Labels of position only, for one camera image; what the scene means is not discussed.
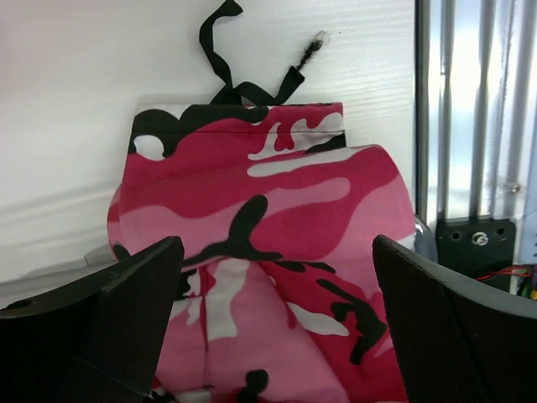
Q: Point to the pink camouflage trousers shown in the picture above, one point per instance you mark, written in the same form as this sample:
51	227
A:
278	300

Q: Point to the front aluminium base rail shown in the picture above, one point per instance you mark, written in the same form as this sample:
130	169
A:
475	105

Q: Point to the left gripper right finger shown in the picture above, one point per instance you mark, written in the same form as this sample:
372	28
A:
455	338

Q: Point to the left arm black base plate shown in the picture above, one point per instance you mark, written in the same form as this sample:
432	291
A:
475	247

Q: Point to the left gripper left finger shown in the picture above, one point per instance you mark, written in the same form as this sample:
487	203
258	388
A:
96	339

